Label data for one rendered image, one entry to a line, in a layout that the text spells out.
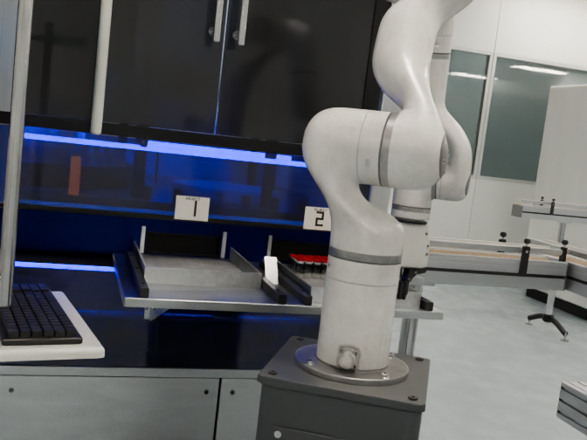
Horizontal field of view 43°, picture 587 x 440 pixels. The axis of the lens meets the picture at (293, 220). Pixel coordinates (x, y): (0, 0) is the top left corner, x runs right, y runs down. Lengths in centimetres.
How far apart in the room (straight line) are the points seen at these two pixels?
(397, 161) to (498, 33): 647
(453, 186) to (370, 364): 51
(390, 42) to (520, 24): 647
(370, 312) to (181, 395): 92
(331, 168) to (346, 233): 10
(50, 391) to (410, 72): 121
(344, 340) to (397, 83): 42
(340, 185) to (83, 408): 105
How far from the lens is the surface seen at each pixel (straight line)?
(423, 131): 115
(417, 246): 161
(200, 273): 164
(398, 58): 124
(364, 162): 116
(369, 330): 119
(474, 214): 752
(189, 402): 201
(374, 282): 117
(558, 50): 795
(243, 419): 206
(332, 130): 117
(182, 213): 188
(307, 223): 195
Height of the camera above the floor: 123
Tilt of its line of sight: 6 degrees down
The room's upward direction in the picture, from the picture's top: 7 degrees clockwise
